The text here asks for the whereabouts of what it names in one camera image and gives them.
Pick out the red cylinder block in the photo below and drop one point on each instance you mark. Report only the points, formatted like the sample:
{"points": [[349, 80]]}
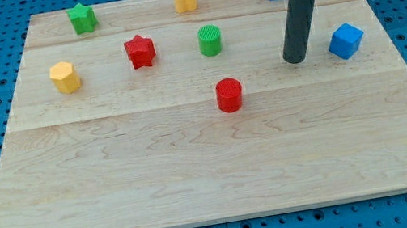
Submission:
{"points": [[229, 95]]}

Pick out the green cylinder block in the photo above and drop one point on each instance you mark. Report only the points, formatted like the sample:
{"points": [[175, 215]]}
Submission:
{"points": [[209, 38]]}

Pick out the wooden board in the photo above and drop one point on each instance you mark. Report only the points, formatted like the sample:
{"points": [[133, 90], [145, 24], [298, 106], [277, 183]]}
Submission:
{"points": [[149, 147]]}

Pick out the red star block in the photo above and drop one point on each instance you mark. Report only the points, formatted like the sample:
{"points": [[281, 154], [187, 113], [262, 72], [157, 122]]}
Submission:
{"points": [[140, 51]]}

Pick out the yellow hexagon block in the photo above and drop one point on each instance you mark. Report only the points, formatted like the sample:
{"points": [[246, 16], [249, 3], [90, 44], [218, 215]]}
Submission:
{"points": [[64, 77]]}

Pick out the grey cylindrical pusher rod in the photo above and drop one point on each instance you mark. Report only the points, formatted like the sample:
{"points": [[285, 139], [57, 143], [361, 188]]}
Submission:
{"points": [[298, 23]]}

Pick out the green star block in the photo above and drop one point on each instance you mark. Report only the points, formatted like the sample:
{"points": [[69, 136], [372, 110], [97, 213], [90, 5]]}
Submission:
{"points": [[82, 18]]}

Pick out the blue cube block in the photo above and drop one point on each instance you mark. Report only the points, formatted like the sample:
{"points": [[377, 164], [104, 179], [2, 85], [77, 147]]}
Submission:
{"points": [[345, 41]]}

